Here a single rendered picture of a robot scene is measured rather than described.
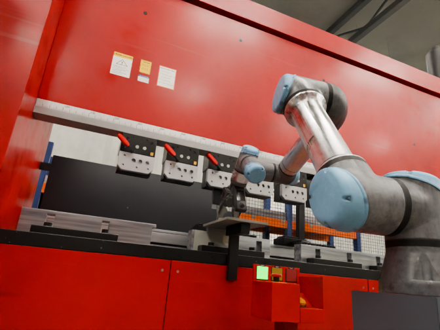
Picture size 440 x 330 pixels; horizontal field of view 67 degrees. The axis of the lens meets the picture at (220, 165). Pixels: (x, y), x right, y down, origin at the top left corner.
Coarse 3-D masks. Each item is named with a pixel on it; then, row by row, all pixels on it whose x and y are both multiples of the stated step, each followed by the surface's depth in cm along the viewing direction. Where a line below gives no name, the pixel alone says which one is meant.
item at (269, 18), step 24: (192, 0) 178; (216, 0) 182; (240, 0) 189; (264, 24) 191; (288, 24) 199; (312, 48) 207; (336, 48) 210; (360, 48) 220; (384, 72) 223; (408, 72) 233
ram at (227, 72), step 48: (96, 0) 156; (144, 0) 166; (96, 48) 150; (144, 48) 159; (192, 48) 170; (240, 48) 182; (288, 48) 197; (48, 96) 136; (96, 96) 144; (144, 96) 152; (192, 96) 162; (240, 96) 174; (384, 96) 219; (432, 96) 240; (192, 144) 156; (240, 144) 166; (288, 144) 178; (384, 144) 207; (432, 144) 226
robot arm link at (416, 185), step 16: (384, 176) 70; (400, 176) 66; (416, 176) 65; (432, 176) 65; (416, 192) 63; (432, 192) 63; (416, 208) 61; (432, 208) 62; (400, 224) 61; (416, 224) 62; (432, 224) 61; (384, 240) 68
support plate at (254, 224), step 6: (210, 222) 141; (216, 222) 135; (222, 222) 134; (228, 222) 133; (234, 222) 132; (240, 222) 130; (246, 222) 129; (252, 222) 130; (258, 222) 131; (264, 222) 132; (216, 228) 151; (222, 228) 149; (252, 228) 142
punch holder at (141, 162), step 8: (128, 136) 144; (136, 136) 146; (120, 144) 143; (136, 144) 145; (144, 144) 146; (152, 144) 148; (120, 152) 141; (128, 152) 143; (136, 152) 144; (144, 152) 145; (152, 152) 147; (120, 160) 140; (128, 160) 141; (136, 160) 143; (144, 160) 144; (152, 160) 145; (120, 168) 139; (128, 168) 140; (136, 168) 142; (144, 168) 143; (152, 168) 144; (136, 176) 148; (144, 176) 147
